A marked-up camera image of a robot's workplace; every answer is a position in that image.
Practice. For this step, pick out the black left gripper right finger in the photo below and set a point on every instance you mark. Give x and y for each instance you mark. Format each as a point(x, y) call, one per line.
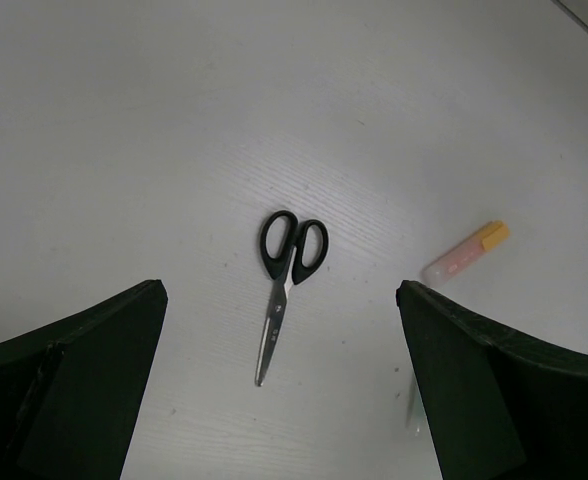
point(500, 404)

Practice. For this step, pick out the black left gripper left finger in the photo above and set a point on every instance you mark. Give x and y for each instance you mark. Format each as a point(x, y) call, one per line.
point(71, 391)

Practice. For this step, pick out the green highlighter clear cap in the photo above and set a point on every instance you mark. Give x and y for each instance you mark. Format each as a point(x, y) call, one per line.
point(415, 413)

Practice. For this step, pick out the pink highlighter yellow cap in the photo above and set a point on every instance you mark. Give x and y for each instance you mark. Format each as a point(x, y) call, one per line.
point(465, 254)

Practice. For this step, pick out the black handled scissors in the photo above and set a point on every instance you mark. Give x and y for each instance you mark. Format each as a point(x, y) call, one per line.
point(286, 270)

